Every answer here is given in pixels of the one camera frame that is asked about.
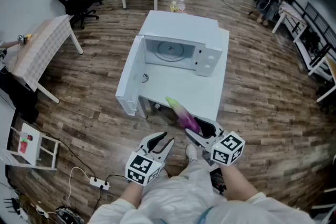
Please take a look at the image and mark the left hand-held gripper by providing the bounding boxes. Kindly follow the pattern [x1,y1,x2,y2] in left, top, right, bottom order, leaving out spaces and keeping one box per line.
[125,131,175,187]

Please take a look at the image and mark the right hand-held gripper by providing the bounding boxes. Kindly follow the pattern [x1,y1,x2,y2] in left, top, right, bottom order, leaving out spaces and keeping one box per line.
[184,116,246,167]

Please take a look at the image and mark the purple eggplant with green tip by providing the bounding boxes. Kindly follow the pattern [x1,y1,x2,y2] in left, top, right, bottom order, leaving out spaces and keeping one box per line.
[164,96,202,134]

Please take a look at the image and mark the white microwave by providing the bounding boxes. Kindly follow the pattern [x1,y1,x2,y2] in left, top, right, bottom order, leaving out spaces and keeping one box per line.
[115,9,223,116]

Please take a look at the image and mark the person's left forearm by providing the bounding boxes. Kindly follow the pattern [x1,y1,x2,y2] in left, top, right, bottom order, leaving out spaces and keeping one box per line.
[119,180,145,209]

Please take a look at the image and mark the person's right forearm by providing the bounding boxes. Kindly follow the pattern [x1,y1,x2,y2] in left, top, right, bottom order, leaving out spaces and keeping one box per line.
[220,164,259,201]

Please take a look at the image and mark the person's white shoe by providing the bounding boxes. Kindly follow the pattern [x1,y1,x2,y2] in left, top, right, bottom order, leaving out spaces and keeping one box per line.
[185,144,197,162]

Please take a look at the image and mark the person's white trousers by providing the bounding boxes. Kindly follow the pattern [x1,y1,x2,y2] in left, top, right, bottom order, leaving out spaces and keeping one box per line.
[139,157,226,224]

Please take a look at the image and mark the white power strip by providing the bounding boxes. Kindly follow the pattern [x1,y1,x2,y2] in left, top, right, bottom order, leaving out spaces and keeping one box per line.
[90,176,111,190]

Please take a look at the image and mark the person's white top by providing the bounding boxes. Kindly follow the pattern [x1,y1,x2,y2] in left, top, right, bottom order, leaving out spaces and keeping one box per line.
[88,191,316,224]

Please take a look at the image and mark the black round machine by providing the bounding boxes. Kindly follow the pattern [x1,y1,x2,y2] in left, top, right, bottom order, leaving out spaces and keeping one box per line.
[55,206,85,224]

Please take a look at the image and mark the white side stand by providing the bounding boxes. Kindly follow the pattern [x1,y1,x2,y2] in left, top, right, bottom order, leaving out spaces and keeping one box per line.
[0,122,61,171]

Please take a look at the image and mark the wooden table with white legs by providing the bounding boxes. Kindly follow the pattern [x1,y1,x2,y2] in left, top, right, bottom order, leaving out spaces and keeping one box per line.
[316,55,336,103]

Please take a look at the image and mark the black bag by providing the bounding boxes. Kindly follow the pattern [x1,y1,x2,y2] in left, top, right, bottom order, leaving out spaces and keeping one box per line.
[0,68,40,124]

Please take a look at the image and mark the table with checked cloth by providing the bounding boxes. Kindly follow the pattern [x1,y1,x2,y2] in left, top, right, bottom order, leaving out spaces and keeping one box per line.
[5,14,84,104]

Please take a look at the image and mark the black router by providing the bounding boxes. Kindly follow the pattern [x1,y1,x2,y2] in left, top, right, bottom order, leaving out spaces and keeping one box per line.
[2,198,20,215]

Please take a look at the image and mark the black shelf rack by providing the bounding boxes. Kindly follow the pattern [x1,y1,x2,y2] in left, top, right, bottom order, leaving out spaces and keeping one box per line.
[291,0,336,71]

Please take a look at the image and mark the short black cable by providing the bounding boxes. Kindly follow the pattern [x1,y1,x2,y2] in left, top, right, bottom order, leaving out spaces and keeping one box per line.
[91,174,127,213]

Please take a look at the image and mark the long black cable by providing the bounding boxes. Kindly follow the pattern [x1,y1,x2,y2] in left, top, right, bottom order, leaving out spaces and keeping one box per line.
[31,123,97,179]

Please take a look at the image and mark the white cable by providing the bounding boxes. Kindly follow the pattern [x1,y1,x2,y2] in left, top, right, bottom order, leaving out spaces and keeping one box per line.
[67,166,91,208]

